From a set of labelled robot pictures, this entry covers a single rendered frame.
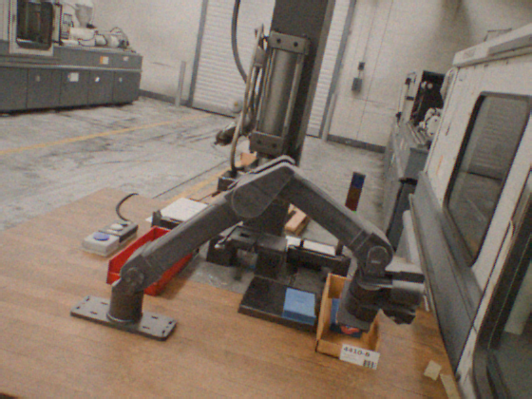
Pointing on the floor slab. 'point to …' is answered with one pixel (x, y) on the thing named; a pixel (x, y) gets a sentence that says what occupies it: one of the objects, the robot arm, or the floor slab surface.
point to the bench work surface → (206, 378)
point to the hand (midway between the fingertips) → (348, 324)
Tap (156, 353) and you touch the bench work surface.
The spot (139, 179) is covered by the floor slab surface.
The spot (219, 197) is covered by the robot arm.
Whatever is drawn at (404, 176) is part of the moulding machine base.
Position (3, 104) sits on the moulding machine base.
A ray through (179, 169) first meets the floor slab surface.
